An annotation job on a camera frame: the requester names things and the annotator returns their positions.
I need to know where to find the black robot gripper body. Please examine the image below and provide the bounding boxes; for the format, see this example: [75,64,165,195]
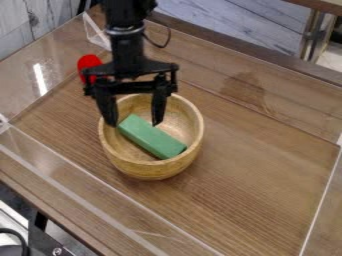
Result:
[81,31,181,98]

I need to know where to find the red plush strawberry toy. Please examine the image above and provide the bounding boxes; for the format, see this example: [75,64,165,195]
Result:
[78,54,104,82]

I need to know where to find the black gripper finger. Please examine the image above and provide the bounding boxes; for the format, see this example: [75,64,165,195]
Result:
[152,75,168,126]
[94,78,120,127]

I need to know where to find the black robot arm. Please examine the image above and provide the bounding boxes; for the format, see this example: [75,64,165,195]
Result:
[79,0,180,127]

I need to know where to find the brown wooden bowl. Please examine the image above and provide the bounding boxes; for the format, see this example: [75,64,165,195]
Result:
[98,94,205,180]

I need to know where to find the black cable under table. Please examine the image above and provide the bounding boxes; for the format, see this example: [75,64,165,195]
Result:
[0,228,33,256]

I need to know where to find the green foam block stick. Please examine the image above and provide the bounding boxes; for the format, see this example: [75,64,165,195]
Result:
[118,114,188,160]

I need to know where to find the wooden chair in background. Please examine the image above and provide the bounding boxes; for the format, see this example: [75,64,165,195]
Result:
[285,0,342,63]

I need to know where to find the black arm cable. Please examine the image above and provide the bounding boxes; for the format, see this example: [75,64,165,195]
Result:
[142,23,174,49]

